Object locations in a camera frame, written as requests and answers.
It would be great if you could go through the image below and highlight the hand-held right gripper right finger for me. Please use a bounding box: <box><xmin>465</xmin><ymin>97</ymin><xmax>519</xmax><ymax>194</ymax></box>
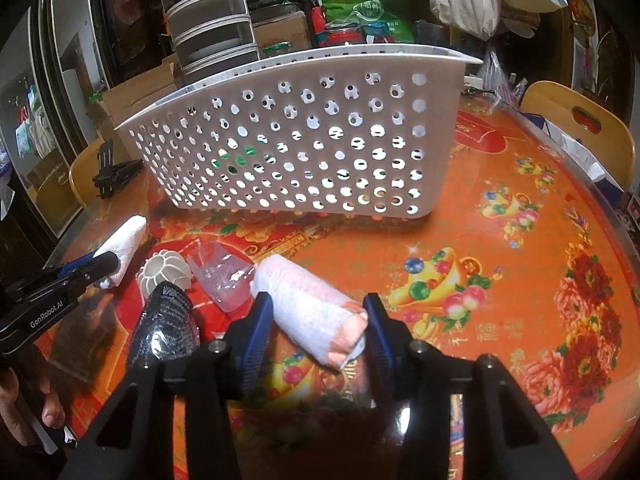
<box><xmin>362</xmin><ymin>293</ymin><xmax>577</xmax><ymax>480</ymax></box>

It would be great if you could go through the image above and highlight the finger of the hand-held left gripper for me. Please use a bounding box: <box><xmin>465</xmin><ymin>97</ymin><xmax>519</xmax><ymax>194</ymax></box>
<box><xmin>5</xmin><ymin>255</ymin><xmax>103</xmax><ymax>293</ymax></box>
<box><xmin>20</xmin><ymin>251</ymin><xmax>120</xmax><ymax>311</ymax></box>

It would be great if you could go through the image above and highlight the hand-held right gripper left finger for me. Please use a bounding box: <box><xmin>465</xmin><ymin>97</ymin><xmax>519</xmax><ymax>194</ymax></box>
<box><xmin>60</xmin><ymin>291</ymin><xmax>276</xmax><ymax>480</ymax></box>

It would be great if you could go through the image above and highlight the pink and white towel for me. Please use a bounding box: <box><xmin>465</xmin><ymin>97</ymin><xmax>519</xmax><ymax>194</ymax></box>
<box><xmin>250</xmin><ymin>254</ymin><xmax>370</xmax><ymax>372</ymax></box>

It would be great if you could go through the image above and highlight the white perforated plastic basket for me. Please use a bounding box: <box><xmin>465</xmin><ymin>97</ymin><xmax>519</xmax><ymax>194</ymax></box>
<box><xmin>114</xmin><ymin>43</ymin><xmax>484</xmax><ymax>221</ymax></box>

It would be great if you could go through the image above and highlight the person's left hand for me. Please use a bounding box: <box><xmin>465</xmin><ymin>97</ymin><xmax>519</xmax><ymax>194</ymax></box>
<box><xmin>0</xmin><ymin>360</ymin><xmax>68</xmax><ymax>443</ymax></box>

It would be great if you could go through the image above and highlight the clear plastic container piece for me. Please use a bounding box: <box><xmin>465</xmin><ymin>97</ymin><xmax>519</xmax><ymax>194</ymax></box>
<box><xmin>188</xmin><ymin>243</ymin><xmax>258</xmax><ymax>314</ymax></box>

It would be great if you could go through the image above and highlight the white fluted plastic cup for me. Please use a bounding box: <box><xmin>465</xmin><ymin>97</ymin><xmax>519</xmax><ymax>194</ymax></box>
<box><xmin>138</xmin><ymin>251</ymin><xmax>194</xmax><ymax>297</ymax></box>

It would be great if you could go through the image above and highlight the black plastic packet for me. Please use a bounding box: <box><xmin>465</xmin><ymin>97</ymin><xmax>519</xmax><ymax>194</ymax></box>
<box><xmin>126</xmin><ymin>281</ymin><xmax>202</xmax><ymax>367</ymax></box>

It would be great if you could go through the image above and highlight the plain wooden chair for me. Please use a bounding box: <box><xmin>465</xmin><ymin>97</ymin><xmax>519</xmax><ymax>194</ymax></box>
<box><xmin>68</xmin><ymin>137</ymin><xmax>108</xmax><ymax>208</ymax></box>

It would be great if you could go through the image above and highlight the black folding stand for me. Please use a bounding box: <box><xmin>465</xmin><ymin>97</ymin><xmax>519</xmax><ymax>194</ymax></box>
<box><xmin>91</xmin><ymin>141</ymin><xmax>146</xmax><ymax>202</ymax></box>

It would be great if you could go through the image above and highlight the orange floral tablecloth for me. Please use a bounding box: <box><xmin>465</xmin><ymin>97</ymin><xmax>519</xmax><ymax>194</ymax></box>
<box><xmin>30</xmin><ymin>95</ymin><xmax>640</xmax><ymax>480</ymax></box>

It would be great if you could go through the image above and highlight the large brown cardboard box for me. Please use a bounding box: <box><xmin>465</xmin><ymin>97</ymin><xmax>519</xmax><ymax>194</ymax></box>
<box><xmin>86</xmin><ymin>62</ymin><xmax>182</xmax><ymax>147</ymax></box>

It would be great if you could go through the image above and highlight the grey stacked drawer organizer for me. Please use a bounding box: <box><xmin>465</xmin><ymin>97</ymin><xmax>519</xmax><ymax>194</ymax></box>
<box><xmin>155</xmin><ymin>0</ymin><xmax>260</xmax><ymax>86</ymax></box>

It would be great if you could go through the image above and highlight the clear crumpled plastic bag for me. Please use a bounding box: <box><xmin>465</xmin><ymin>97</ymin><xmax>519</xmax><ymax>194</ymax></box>
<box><xmin>465</xmin><ymin>45</ymin><xmax>528</xmax><ymax>116</ymax></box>

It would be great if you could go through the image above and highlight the red lidded jar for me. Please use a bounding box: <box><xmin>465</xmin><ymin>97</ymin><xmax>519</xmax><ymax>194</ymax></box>
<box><xmin>320</xmin><ymin>22</ymin><xmax>362</xmax><ymax>49</ymax></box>

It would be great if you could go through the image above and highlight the small brown cardboard box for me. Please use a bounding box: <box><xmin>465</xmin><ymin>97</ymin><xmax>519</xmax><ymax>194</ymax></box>
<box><xmin>252</xmin><ymin>11</ymin><xmax>312</xmax><ymax>58</ymax></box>

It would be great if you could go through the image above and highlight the green shopping bag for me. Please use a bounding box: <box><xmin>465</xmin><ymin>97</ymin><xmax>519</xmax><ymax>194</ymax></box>
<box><xmin>320</xmin><ymin>0</ymin><xmax>417</xmax><ymax>46</ymax></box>

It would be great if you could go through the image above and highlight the wooden chair with handle slot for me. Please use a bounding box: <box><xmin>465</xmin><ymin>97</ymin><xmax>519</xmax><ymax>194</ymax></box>
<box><xmin>520</xmin><ymin>80</ymin><xmax>636</xmax><ymax>193</ymax></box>

